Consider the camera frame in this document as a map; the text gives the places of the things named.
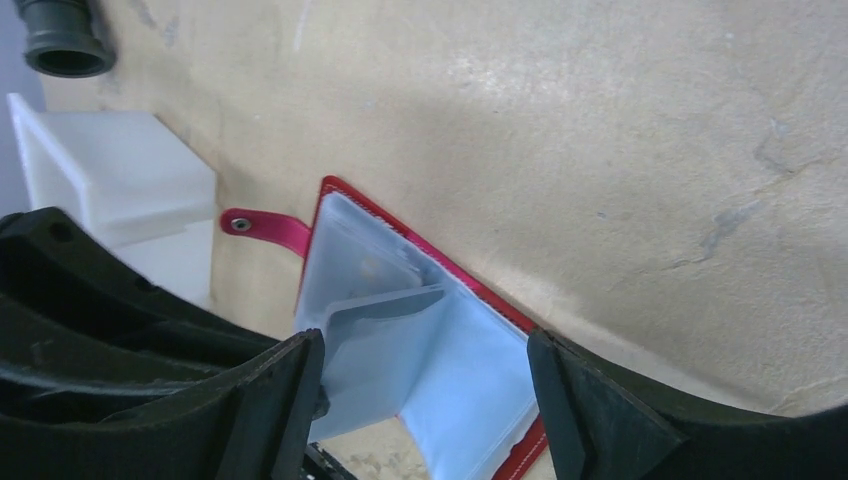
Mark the red leather card holder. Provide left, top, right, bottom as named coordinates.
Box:
left=220, top=176, right=546, bottom=479

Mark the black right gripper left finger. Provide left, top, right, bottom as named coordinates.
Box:
left=1, top=329, right=324, bottom=479

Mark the white card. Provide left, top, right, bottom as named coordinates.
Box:
left=309, top=284, right=446, bottom=442

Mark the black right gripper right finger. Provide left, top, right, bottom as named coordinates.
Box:
left=527, top=329, right=847, bottom=479

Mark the white plastic card box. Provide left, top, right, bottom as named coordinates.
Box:
left=7, top=93, right=217, bottom=308

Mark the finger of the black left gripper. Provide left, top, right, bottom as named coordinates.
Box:
left=1, top=207, right=274, bottom=424

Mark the grey corrugated hose left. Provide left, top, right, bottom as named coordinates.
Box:
left=13, top=0, right=118, bottom=79

